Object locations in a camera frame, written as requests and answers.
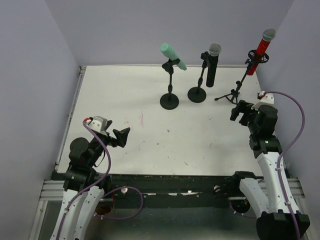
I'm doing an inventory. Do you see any black tripod shock-mount stand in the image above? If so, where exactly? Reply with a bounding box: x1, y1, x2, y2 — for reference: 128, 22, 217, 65
214, 49, 270, 105

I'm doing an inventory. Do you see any black round-base stand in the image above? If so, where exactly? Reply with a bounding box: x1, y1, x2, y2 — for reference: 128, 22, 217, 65
187, 51, 209, 103
159, 58, 180, 110

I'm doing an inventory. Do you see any black microphone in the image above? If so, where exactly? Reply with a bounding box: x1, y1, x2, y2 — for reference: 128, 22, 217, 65
206, 43, 222, 88

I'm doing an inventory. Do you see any red rhinestone microphone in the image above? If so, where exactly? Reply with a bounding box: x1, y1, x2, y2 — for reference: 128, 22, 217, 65
246, 28, 276, 76

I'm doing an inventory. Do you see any teal microphone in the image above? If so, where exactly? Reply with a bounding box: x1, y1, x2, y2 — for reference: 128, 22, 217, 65
160, 43, 187, 71

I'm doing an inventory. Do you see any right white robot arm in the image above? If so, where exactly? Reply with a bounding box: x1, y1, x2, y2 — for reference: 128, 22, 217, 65
230, 100, 310, 240

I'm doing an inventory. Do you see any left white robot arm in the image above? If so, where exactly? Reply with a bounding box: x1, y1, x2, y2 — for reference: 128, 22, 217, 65
50, 116, 131, 240

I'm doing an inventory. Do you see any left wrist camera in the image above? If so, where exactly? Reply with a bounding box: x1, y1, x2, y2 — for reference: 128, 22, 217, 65
86, 116, 108, 133

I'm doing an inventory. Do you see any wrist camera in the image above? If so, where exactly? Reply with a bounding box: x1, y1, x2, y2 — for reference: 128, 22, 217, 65
251, 91, 275, 111
86, 116, 108, 133

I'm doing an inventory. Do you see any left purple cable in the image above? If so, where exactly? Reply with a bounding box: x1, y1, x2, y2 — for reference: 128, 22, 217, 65
54, 118, 145, 240

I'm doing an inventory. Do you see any purple cable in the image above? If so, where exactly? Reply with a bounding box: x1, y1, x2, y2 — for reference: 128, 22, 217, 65
229, 91, 306, 240
54, 118, 145, 240

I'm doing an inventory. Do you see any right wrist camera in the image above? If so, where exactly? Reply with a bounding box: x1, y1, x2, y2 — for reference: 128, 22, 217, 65
251, 91, 275, 111

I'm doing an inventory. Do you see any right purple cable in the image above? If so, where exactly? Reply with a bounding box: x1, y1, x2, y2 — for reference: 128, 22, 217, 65
229, 91, 306, 240

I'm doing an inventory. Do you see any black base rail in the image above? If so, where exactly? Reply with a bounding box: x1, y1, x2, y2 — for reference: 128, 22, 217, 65
101, 174, 246, 209

